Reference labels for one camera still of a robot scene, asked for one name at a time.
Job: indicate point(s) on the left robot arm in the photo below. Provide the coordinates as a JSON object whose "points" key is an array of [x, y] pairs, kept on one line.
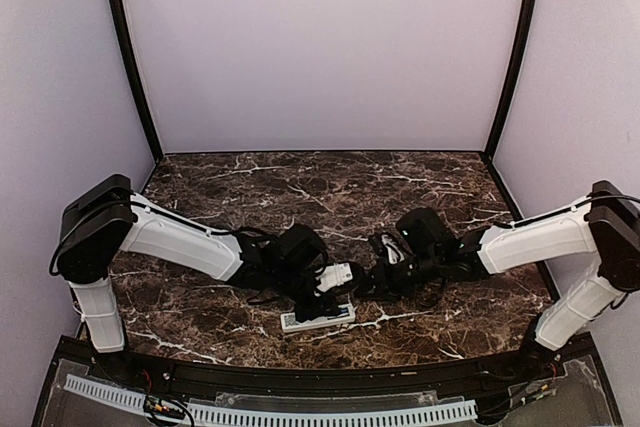
{"points": [[112, 218]]}

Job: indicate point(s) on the white slotted cable duct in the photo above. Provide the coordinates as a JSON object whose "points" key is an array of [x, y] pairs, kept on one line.
{"points": [[202, 414]]}

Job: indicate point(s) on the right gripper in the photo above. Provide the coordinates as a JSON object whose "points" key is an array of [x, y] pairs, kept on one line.
{"points": [[385, 286]]}

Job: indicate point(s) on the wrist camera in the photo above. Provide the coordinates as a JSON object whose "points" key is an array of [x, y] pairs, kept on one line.
{"points": [[386, 246], [339, 278]]}

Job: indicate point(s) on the white remote control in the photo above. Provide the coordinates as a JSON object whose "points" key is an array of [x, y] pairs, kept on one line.
{"points": [[290, 324]]}

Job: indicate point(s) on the black front rail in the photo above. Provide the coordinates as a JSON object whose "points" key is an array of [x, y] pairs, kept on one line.
{"points": [[197, 379]]}

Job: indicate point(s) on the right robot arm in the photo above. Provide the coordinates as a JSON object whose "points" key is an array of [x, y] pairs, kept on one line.
{"points": [[604, 224]]}

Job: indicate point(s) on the black frame post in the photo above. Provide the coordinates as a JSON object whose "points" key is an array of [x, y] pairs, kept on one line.
{"points": [[514, 66], [134, 78]]}

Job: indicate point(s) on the right black frame post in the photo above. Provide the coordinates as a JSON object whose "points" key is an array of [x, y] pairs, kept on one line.
{"points": [[514, 66]]}

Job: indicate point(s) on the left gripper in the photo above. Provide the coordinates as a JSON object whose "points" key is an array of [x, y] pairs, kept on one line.
{"points": [[302, 312]]}

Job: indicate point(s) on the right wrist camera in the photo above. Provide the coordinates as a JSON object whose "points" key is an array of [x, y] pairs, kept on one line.
{"points": [[386, 246]]}

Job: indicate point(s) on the left black frame post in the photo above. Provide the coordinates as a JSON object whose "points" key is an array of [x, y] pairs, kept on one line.
{"points": [[134, 78]]}

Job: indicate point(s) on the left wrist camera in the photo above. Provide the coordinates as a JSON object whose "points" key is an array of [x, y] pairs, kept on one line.
{"points": [[339, 278]]}

